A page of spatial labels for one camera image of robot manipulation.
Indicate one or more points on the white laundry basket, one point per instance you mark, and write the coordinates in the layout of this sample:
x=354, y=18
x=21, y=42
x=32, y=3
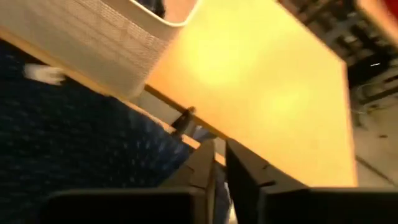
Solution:
x=109, y=46

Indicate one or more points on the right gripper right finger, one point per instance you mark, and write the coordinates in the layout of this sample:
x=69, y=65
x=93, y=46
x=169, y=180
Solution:
x=248, y=186

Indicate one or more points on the small black post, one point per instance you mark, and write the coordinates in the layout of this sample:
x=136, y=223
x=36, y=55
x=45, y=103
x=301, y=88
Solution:
x=183, y=121

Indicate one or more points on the navy dotted shirt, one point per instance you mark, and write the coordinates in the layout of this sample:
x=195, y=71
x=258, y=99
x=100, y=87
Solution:
x=77, y=140

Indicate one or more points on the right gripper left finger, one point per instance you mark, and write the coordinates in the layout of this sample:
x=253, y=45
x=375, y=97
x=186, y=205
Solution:
x=192, y=186

